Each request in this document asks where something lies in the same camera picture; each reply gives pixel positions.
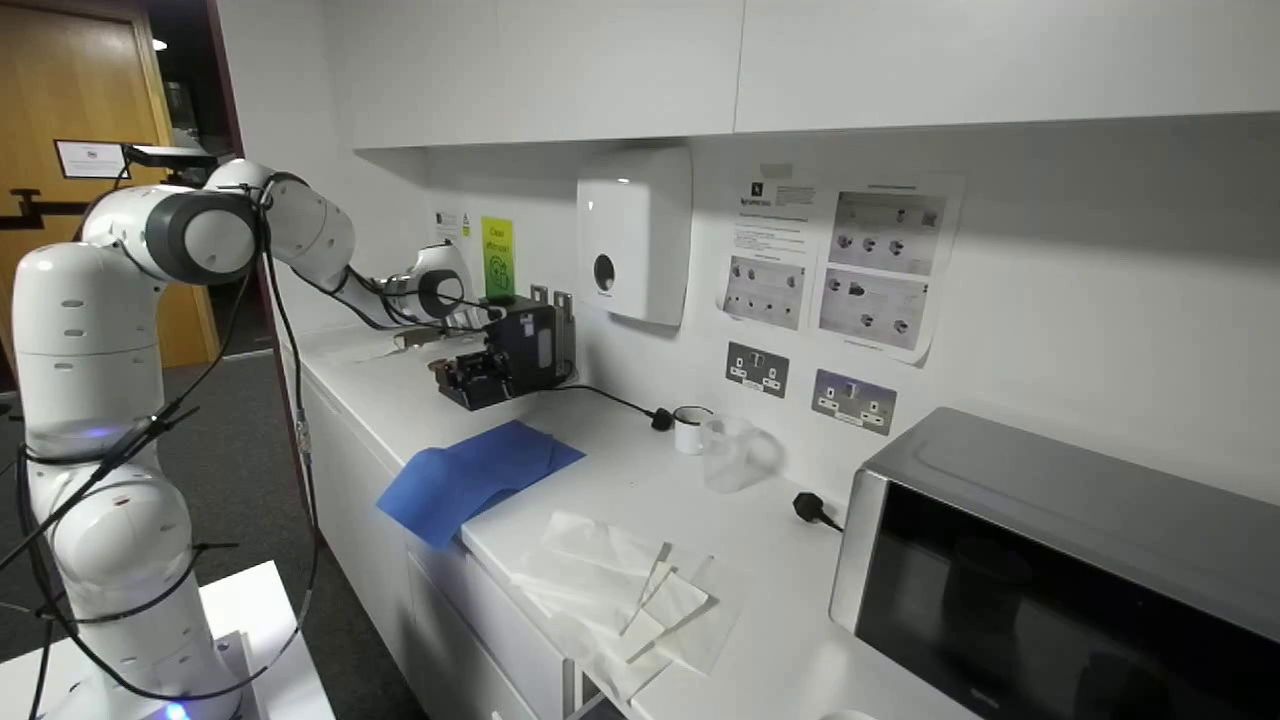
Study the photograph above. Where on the white lower cabinet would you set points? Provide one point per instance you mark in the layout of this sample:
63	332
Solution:
452	630

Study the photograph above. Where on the white upper cabinet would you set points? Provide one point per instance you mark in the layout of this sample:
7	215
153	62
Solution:
421	72

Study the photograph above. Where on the blue towel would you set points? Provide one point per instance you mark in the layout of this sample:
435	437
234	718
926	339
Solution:
443	489

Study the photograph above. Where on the black plug near microwave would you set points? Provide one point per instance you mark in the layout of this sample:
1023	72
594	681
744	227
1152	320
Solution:
815	509

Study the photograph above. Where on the clear plastic bag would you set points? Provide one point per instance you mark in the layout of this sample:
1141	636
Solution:
625	604

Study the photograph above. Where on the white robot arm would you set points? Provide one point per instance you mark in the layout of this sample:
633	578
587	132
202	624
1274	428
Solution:
87	349

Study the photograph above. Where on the clear plastic cup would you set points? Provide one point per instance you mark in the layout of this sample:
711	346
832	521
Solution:
741	457

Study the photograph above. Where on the white robot base table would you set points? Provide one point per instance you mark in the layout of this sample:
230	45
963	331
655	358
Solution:
247	611

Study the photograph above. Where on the wooden door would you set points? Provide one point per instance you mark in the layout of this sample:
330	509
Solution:
69	71

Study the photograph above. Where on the black coffee machine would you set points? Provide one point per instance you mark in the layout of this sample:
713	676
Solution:
530	346

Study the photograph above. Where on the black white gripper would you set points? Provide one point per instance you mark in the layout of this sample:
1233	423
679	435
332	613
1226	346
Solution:
460	320

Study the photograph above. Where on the white cabinet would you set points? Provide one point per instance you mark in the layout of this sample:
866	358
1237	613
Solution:
421	72
452	630

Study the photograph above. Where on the left wall power socket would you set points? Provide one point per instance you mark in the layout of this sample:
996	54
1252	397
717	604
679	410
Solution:
756	371

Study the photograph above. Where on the yellow green wall label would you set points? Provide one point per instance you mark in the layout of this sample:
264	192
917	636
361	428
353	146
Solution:
497	259

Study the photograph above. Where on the white instruction poster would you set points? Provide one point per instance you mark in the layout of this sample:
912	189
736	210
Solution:
829	249

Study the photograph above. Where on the wall power socket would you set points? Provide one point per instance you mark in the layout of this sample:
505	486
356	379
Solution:
852	401
756	371

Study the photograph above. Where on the black camera on stand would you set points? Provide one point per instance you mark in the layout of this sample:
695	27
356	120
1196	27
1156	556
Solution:
103	161

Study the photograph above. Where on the white wall soap dispenser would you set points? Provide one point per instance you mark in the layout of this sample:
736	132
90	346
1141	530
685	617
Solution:
633	231

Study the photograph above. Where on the right wall power socket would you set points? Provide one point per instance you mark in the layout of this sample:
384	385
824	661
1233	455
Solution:
852	401

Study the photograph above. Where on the silver black microwave oven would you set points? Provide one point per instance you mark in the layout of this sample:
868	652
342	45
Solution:
1041	580

